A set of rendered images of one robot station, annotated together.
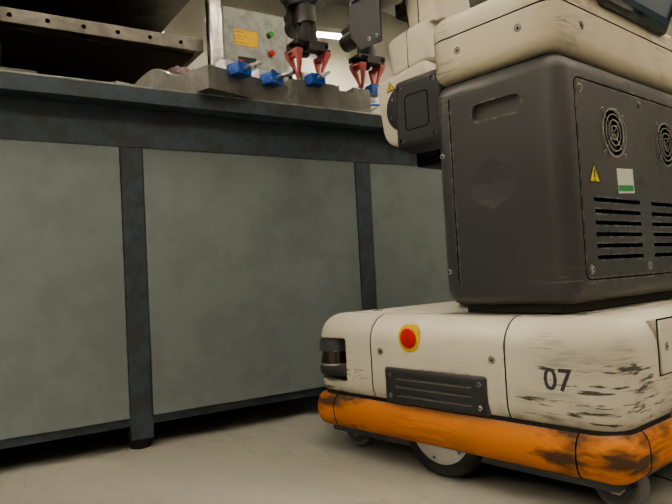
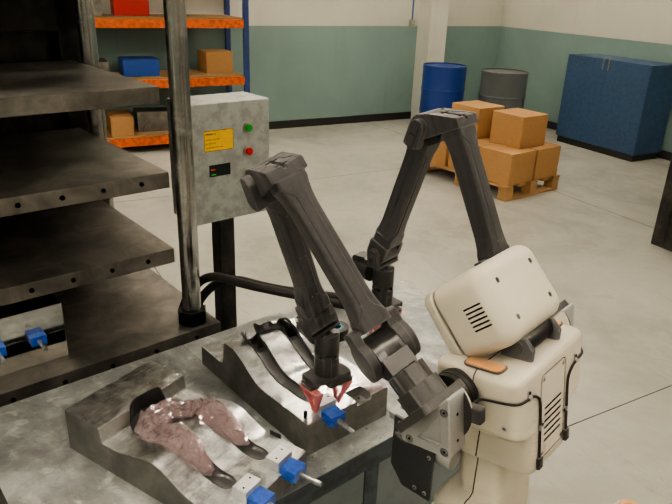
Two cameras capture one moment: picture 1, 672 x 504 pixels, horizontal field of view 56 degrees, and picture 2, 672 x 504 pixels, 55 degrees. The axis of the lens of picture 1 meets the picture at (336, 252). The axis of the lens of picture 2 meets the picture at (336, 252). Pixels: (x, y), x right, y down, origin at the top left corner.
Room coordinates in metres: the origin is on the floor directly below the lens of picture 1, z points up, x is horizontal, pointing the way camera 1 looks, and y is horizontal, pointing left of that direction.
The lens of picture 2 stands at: (0.45, 0.21, 1.84)
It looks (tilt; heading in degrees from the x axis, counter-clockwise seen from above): 23 degrees down; 352
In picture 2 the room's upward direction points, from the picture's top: 2 degrees clockwise
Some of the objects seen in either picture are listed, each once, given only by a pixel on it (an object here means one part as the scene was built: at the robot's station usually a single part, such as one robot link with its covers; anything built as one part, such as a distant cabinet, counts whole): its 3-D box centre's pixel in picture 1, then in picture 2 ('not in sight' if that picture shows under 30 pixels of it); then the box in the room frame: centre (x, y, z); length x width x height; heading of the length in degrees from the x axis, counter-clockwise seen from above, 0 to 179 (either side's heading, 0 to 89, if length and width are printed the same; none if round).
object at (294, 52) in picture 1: (301, 62); (319, 393); (1.71, 0.07, 0.95); 0.07 x 0.07 x 0.09; 33
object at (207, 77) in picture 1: (187, 98); (185, 439); (1.68, 0.38, 0.86); 0.50 x 0.26 x 0.11; 50
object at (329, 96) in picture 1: (289, 114); (289, 367); (1.95, 0.12, 0.87); 0.50 x 0.26 x 0.14; 33
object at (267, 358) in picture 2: not in sight; (289, 355); (1.93, 0.12, 0.92); 0.35 x 0.16 x 0.09; 33
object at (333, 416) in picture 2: (316, 79); (336, 418); (1.69, 0.03, 0.89); 0.13 x 0.05 x 0.05; 32
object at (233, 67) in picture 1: (241, 69); (265, 502); (1.47, 0.20, 0.86); 0.13 x 0.05 x 0.05; 50
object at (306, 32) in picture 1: (306, 37); (326, 364); (1.72, 0.05, 1.02); 0.10 x 0.07 x 0.07; 123
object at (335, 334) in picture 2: (304, 17); (325, 340); (1.73, 0.05, 1.08); 0.07 x 0.06 x 0.07; 24
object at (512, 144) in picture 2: not in sight; (489, 144); (6.64, -2.16, 0.37); 1.20 x 0.82 x 0.74; 30
